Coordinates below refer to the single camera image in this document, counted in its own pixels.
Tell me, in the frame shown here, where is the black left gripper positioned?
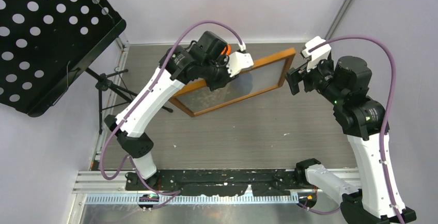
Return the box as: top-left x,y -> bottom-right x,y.
200,53 -> 239,91

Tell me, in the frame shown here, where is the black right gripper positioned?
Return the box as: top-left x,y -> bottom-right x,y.
284,54 -> 345,104

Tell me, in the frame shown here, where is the wooden picture frame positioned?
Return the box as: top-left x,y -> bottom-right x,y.
169,47 -> 296,117

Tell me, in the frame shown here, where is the transparent acrylic sheet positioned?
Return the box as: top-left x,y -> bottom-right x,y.
179,59 -> 286,113

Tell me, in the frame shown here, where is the landscape photo print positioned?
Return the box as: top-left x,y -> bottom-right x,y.
181,60 -> 285,112

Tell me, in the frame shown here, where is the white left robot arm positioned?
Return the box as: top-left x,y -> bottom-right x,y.
104,31 -> 232,190

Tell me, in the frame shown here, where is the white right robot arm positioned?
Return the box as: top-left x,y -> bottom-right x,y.
285,56 -> 417,223

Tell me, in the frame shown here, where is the black perforated music stand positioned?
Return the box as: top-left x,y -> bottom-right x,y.
0,0 -> 172,135

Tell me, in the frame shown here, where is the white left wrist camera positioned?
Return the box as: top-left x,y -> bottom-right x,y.
226,51 -> 254,78

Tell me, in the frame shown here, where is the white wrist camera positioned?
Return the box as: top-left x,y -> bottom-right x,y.
300,36 -> 332,72
226,51 -> 254,78

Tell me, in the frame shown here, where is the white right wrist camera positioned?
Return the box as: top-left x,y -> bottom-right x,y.
300,36 -> 332,72

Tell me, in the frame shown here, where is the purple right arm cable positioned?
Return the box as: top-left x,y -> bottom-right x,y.
298,35 -> 406,224

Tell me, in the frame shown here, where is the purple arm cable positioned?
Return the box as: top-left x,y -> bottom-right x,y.
298,35 -> 406,224
99,20 -> 246,211

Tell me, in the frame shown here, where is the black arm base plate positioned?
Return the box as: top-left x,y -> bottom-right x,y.
145,169 -> 317,197

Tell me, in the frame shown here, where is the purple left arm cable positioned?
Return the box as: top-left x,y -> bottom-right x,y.
99,20 -> 246,211

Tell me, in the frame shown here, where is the aluminium rail with ruler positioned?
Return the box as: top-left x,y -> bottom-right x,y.
73,168 -> 367,209

